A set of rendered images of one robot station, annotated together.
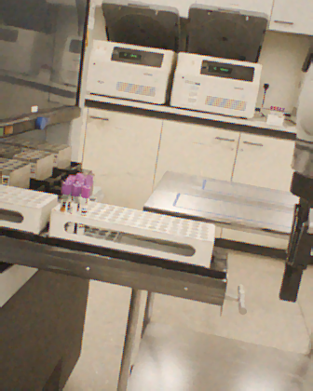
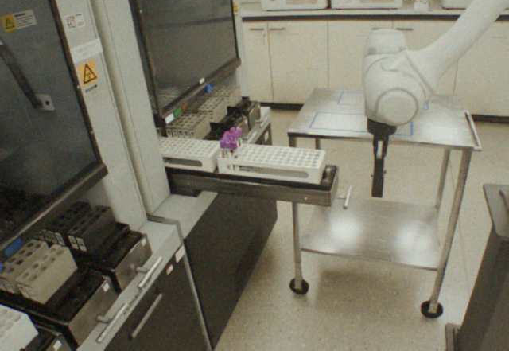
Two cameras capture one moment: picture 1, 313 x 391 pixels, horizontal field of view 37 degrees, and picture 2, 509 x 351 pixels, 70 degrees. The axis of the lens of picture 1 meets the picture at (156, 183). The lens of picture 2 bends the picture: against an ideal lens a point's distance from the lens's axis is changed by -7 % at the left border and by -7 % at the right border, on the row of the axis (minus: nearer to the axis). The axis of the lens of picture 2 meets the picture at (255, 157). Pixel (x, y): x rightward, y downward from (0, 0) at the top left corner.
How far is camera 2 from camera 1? 0.34 m
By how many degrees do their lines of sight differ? 22
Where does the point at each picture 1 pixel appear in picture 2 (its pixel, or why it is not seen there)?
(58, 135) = (230, 79)
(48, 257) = (221, 185)
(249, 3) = not seen: outside the picture
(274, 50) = not seen: outside the picture
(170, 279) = (295, 193)
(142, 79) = not seen: outside the picture
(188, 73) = not seen: outside the picture
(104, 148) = (285, 52)
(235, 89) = not seen: outside the picture
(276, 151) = (425, 32)
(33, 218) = (207, 163)
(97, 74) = not seen: outside the picture
